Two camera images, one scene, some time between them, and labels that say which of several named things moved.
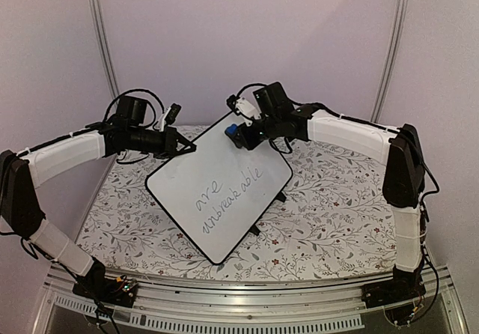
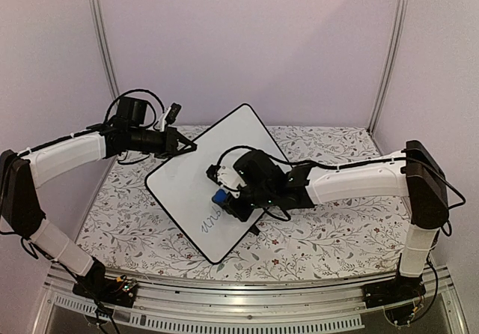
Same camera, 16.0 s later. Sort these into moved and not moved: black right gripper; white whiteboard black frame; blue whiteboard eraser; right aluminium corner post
Moved: black right gripper; blue whiteboard eraser
Not moved: white whiteboard black frame; right aluminium corner post
